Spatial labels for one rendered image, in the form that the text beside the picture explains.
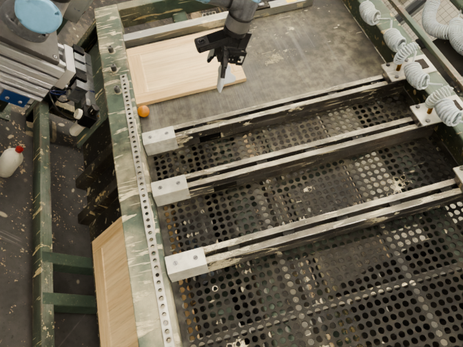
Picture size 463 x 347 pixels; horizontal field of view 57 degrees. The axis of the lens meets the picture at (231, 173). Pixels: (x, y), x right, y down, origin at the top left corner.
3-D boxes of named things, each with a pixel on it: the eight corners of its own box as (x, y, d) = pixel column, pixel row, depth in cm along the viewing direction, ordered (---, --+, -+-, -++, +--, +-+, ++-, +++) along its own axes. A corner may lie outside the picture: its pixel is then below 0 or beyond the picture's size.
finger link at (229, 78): (235, 93, 139) (238, 65, 137) (219, 93, 137) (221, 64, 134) (232, 93, 142) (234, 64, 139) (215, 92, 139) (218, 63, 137)
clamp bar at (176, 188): (153, 188, 158) (138, 150, 138) (446, 113, 169) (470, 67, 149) (158, 211, 153) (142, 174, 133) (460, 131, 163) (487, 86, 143)
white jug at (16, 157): (-8, 160, 221) (9, 138, 212) (12, 165, 228) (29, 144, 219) (-8, 175, 216) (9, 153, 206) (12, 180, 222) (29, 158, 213)
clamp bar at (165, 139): (145, 140, 172) (129, 99, 152) (416, 73, 182) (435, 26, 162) (148, 160, 166) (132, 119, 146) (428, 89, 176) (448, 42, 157)
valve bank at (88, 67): (45, 61, 206) (71, 26, 195) (72, 74, 215) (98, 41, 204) (47, 138, 178) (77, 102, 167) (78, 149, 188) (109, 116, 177)
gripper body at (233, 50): (241, 67, 139) (254, 37, 130) (217, 66, 135) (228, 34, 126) (234, 52, 143) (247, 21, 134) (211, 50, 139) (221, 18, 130)
